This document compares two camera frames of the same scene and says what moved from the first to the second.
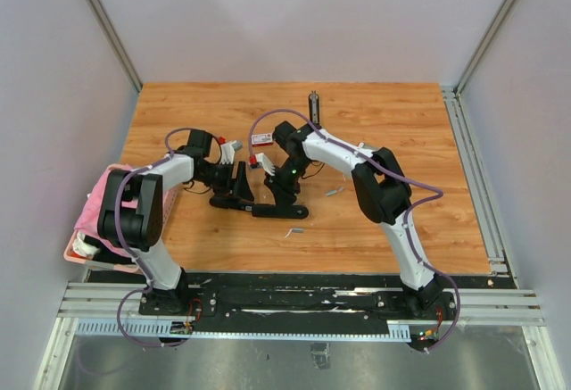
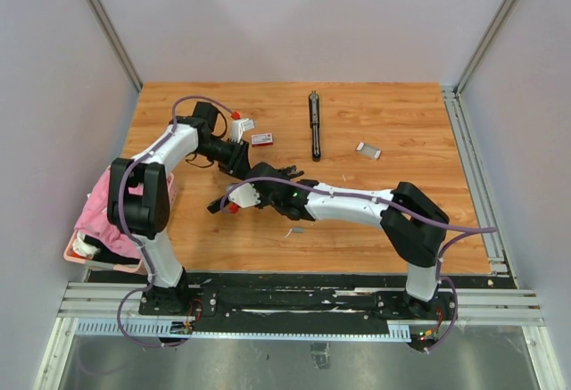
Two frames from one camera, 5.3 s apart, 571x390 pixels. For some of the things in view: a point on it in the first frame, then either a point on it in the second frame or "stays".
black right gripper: x=284 y=192 -> x=263 y=202
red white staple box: x=261 y=139 stays
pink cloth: x=86 y=221 stays
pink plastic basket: x=169 y=202 stays
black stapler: x=314 y=109 stays
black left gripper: x=240 y=187 -> x=238 y=163
